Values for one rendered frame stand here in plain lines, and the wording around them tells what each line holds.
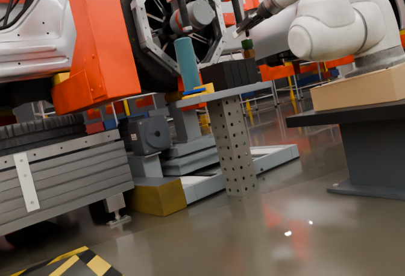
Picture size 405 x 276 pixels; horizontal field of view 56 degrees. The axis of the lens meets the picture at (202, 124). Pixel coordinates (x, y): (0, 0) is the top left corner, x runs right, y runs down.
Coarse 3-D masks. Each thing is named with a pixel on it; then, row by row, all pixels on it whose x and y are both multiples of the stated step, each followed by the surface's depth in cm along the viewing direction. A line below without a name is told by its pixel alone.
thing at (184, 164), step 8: (192, 152) 203; (200, 152) 204; (208, 152) 201; (216, 152) 204; (160, 160) 201; (168, 160) 197; (176, 160) 190; (184, 160) 191; (192, 160) 194; (200, 160) 197; (208, 160) 200; (216, 160) 204; (168, 168) 196; (176, 168) 191; (184, 168) 190; (192, 168) 193
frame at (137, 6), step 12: (132, 0) 186; (144, 0) 182; (216, 0) 212; (132, 12) 185; (144, 12) 182; (216, 12) 212; (144, 24) 181; (216, 24) 217; (144, 36) 181; (216, 36) 216; (144, 48) 184; (156, 48) 185; (216, 48) 209; (156, 60) 189; (168, 60) 190; (216, 60) 208; (180, 72) 192
